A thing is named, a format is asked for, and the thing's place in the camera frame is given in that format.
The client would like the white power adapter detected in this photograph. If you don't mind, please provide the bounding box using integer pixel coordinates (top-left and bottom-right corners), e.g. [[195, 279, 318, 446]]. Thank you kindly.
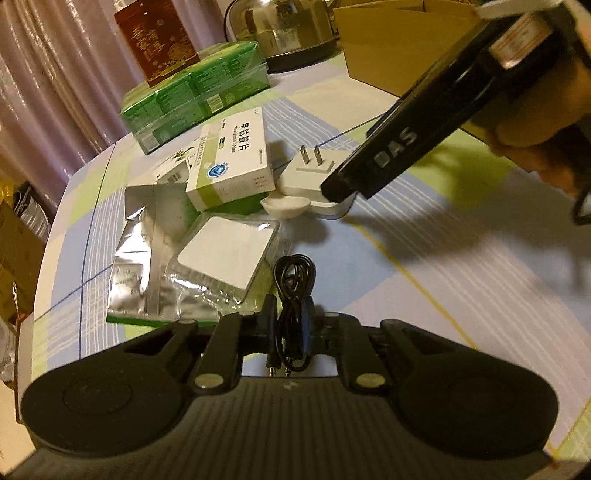
[[280, 145, 359, 219]]

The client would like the white pad in clear pack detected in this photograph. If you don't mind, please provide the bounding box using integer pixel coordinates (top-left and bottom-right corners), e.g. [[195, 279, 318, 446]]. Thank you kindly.
[[166, 213, 281, 304]]

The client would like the small white box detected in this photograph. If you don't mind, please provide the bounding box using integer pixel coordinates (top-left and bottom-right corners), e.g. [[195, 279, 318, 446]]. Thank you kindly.
[[152, 138, 205, 186]]

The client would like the steel electric kettle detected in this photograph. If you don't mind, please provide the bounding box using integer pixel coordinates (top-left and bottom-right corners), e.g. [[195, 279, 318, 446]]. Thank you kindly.
[[225, 0, 341, 75]]

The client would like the green carton box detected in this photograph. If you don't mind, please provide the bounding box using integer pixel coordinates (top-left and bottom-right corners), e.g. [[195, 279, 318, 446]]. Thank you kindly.
[[198, 198, 269, 217]]

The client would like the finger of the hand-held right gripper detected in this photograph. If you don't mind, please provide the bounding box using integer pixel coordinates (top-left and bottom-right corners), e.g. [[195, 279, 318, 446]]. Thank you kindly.
[[321, 156, 376, 203]]

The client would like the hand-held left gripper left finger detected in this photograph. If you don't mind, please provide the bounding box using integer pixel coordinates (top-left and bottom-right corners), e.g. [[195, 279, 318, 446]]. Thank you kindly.
[[124, 295, 279, 397]]

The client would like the white medicine box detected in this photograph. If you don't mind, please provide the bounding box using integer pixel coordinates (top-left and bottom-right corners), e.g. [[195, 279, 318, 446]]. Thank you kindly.
[[185, 106, 277, 214]]

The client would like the person's right hand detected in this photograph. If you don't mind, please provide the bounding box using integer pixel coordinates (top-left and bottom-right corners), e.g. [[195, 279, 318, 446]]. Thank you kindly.
[[488, 60, 588, 195]]

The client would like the silver foil pouch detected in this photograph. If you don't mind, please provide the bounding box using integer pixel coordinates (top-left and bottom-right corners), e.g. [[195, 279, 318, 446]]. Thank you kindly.
[[106, 184, 222, 326]]

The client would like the green wrapped pack of boxes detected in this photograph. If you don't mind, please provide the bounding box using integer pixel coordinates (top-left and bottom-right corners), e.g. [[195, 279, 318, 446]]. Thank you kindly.
[[121, 41, 271, 156]]

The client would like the checkered tablecloth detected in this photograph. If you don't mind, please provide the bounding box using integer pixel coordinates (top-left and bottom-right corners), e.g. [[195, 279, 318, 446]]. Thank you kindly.
[[34, 46, 591, 464]]

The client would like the black cable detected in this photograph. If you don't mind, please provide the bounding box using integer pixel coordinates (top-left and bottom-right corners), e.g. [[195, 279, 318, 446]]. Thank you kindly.
[[267, 256, 317, 377]]

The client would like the sheer curtain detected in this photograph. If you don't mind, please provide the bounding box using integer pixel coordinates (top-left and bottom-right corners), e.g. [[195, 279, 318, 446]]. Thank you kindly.
[[0, 0, 154, 209]]

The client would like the brown cardboard box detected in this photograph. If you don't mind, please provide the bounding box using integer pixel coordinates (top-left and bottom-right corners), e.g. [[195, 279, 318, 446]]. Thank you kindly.
[[0, 198, 48, 324]]

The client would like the brown paper bag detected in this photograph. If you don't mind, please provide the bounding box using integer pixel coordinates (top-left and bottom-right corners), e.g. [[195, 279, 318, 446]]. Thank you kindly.
[[332, 0, 491, 100]]

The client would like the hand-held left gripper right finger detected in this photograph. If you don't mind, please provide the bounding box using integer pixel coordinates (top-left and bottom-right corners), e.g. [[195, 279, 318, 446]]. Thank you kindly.
[[295, 298, 445, 394]]

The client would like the small white spoon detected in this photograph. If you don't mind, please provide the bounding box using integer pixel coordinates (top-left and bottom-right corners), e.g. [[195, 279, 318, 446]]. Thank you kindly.
[[261, 194, 315, 220]]

